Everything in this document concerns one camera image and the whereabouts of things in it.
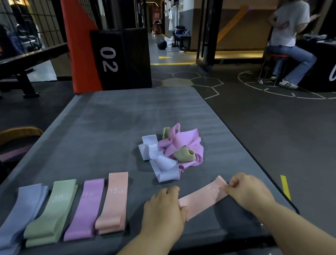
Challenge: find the pink resistance band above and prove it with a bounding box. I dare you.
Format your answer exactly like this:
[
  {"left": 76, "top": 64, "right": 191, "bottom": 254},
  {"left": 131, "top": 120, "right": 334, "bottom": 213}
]
[{"left": 175, "top": 174, "right": 233, "bottom": 223}]

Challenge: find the stack of peach resistance bands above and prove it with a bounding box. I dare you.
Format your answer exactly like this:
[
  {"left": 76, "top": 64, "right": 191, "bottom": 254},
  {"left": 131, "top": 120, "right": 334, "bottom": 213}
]
[{"left": 88, "top": 170, "right": 136, "bottom": 236}]

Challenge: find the crumpled light blue resistance band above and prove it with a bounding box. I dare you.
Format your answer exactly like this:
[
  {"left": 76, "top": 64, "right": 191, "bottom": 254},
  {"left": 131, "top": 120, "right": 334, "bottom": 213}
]
[{"left": 137, "top": 131, "right": 182, "bottom": 185}]

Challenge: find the chair with bags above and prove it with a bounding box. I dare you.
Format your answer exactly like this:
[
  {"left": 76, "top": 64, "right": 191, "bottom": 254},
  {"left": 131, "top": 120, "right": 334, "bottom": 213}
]
[{"left": 172, "top": 24, "right": 193, "bottom": 52}]

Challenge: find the crumpled pink-purple resistance band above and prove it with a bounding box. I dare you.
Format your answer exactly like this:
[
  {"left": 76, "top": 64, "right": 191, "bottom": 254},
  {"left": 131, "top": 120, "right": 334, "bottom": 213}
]
[{"left": 156, "top": 120, "right": 207, "bottom": 172}]

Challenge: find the black bench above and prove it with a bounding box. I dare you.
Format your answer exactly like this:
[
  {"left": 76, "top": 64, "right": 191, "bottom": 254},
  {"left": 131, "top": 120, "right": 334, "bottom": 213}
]
[{"left": 0, "top": 42, "right": 75, "bottom": 103}]

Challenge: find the stack of purple resistance bands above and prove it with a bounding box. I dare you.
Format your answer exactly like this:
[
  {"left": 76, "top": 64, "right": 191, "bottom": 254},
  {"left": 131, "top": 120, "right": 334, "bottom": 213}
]
[{"left": 56, "top": 178, "right": 112, "bottom": 242}]

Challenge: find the person's left hand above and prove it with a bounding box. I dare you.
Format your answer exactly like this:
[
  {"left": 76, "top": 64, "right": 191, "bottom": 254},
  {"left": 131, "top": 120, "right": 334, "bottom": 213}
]
[{"left": 134, "top": 184, "right": 192, "bottom": 246}]

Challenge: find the black numbered plyo box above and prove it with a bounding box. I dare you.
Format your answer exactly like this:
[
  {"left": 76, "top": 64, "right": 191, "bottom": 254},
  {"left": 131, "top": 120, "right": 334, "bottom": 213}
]
[{"left": 90, "top": 23, "right": 155, "bottom": 95}]

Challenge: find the white hanging garment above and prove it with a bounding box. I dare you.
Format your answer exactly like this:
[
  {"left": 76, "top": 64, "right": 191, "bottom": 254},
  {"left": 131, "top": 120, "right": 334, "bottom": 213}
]
[{"left": 165, "top": 6, "right": 177, "bottom": 31}]

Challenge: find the stack of green resistance bands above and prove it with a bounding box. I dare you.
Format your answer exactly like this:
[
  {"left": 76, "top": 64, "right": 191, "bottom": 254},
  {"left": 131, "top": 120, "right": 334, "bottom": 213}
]
[{"left": 17, "top": 178, "right": 86, "bottom": 249}]

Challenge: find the black numbered table box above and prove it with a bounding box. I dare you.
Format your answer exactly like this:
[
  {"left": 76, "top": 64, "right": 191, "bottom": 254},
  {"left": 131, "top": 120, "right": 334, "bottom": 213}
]
[{"left": 292, "top": 33, "right": 336, "bottom": 99}]

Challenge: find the black door frame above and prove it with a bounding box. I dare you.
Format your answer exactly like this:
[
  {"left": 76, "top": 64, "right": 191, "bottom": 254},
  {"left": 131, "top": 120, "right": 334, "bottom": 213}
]
[{"left": 187, "top": 0, "right": 242, "bottom": 72}]

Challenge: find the person's right hand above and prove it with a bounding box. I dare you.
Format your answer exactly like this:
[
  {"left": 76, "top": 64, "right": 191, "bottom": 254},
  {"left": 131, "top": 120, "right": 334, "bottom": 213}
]
[{"left": 223, "top": 168, "right": 279, "bottom": 218}]

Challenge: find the orange upright pad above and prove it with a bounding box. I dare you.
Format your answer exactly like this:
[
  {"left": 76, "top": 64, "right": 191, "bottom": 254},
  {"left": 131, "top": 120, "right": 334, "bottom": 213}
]
[{"left": 60, "top": 0, "right": 107, "bottom": 96}]

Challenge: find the yellow curved chair back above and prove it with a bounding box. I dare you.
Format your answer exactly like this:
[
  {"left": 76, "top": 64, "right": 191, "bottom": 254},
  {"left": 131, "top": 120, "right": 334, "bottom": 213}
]
[{"left": 0, "top": 124, "right": 45, "bottom": 150}]

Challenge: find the person's right forearm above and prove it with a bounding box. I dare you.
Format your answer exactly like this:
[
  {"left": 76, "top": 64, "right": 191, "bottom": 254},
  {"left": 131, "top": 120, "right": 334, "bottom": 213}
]
[{"left": 252, "top": 193, "right": 336, "bottom": 255}]

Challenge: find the stack of blue resistance bands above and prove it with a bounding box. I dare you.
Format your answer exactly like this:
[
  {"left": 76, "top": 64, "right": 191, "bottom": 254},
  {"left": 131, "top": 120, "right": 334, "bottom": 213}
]
[{"left": 0, "top": 182, "right": 58, "bottom": 255}]

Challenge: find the orange stool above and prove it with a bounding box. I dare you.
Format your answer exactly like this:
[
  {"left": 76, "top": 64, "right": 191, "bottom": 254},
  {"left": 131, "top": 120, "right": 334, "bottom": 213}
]
[{"left": 255, "top": 51, "right": 293, "bottom": 87}]

